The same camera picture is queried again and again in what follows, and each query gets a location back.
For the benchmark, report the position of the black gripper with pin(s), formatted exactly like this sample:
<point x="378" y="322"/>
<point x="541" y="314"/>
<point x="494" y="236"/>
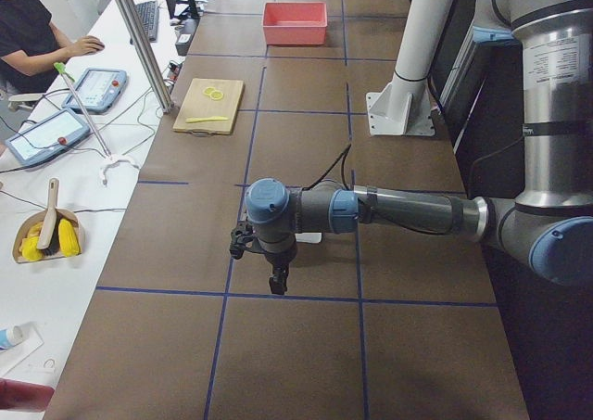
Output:
<point x="278" y="260"/>

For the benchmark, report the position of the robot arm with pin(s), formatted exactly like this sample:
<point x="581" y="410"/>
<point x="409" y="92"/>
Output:
<point x="547" y="227"/>

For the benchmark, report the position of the yellow plastic knife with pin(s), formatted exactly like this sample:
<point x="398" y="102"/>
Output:
<point x="205" y="119"/>

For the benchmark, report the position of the bamboo cutting board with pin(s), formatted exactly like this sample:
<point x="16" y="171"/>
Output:
<point x="197" y="104"/>

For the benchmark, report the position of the lemon slice near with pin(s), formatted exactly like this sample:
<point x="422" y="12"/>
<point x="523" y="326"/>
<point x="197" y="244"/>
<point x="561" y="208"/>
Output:
<point x="216" y="95"/>

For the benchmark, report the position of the lemon slice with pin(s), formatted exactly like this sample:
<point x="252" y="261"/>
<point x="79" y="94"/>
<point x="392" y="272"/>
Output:
<point x="209" y="90"/>
<point x="216" y="95"/>

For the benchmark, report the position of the lemon slice far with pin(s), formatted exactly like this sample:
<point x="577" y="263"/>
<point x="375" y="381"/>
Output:
<point x="209" y="90"/>

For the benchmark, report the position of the reacher grabber stick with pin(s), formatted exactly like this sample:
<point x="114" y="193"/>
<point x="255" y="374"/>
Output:
<point x="109" y="159"/>

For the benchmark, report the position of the yellow cloth in dustpan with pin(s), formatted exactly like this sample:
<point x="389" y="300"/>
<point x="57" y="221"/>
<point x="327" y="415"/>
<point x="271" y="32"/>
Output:
<point x="67" y="236"/>

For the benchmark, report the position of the beige hand brush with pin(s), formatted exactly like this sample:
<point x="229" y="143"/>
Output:
<point x="48" y="242"/>

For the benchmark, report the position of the beige dustpan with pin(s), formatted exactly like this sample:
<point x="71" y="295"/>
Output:
<point x="39" y="217"/>

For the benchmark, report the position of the pink plastic bin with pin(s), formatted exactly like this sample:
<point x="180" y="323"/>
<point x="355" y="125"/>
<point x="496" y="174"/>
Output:
<point x="295" y="23"/>

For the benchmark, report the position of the near teach pendant tablet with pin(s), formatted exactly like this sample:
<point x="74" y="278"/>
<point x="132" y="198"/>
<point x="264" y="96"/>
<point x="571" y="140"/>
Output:
<point x="48" y="138"/>

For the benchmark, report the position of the teach pendant tablet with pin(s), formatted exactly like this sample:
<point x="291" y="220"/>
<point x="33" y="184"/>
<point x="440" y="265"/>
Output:
<point x="100" y="89"/>
<point x="48" y="138"/>

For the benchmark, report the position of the far teach pendant tablet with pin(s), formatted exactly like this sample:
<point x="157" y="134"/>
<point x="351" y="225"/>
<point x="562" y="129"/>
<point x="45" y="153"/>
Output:
<point x="100" y="89"/>

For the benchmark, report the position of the black box with label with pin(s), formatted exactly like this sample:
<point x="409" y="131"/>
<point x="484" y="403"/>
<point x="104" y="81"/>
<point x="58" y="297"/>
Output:
<point x="185" y="35"/>

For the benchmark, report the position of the white blue tube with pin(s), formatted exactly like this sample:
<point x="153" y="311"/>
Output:
<point x="11" y="337"/>

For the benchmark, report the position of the black keyboard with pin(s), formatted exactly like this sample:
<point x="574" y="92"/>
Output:
<point x="148" y="12"/>

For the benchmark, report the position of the seated person black shirt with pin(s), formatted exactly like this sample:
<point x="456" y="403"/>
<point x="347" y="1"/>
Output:
<point x="31" y="45"/>

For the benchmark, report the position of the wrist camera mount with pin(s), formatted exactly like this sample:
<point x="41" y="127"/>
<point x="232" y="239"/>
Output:
<point x="243" y="239"/>

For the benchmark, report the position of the white camera pole base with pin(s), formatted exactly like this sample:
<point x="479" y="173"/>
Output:
<point x="403" y="107"/>

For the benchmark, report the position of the aluminium frame post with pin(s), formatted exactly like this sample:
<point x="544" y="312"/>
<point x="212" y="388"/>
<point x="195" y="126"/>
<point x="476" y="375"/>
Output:
<point x="145" y="53"/>

